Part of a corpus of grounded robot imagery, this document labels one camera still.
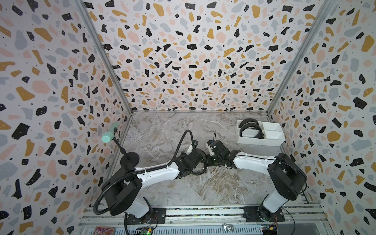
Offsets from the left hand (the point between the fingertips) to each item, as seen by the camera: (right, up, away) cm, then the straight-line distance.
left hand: (194, 154), depth 87 cm
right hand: (+7, -5, +2) cm, 9 cm away
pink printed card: (-42, -32, -19) cm, 56 cm away
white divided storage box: (+54, +12, +14) cm, 57 cm away
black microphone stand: (-41, -5, +4) cm, 41 cm away
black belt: (+38, +19, +14) cm, 45 cm away
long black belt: (+7, -9, 0) cm, 11 cm away
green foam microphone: (-38, +12, -23) cm, 46 cm away
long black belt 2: (+46, +10, +13) cm, 49 cm away
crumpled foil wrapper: (+17, -32, -17) cm, 40 cm away
